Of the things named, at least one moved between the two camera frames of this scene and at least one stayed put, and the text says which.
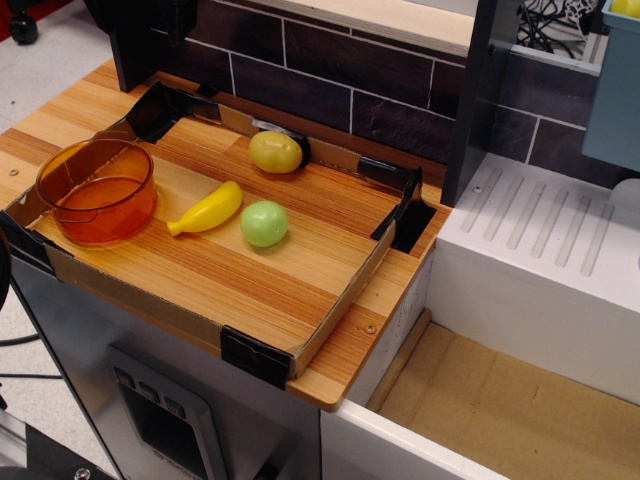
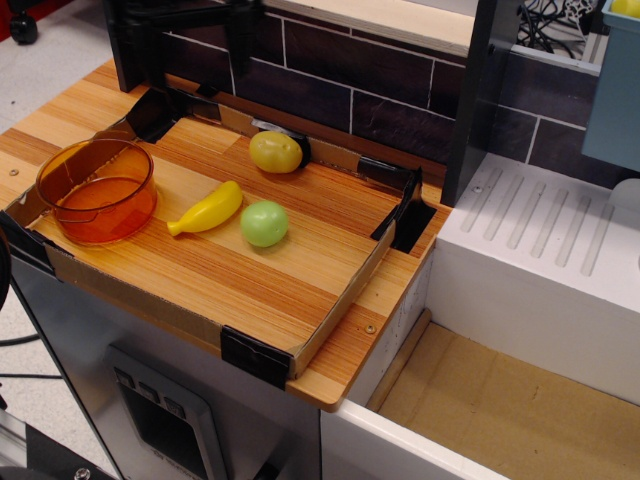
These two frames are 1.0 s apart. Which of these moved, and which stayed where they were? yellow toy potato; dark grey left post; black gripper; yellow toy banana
Moved: black gripper
Stayed: dark grey left post; yellow toy banana; yellow toy potato
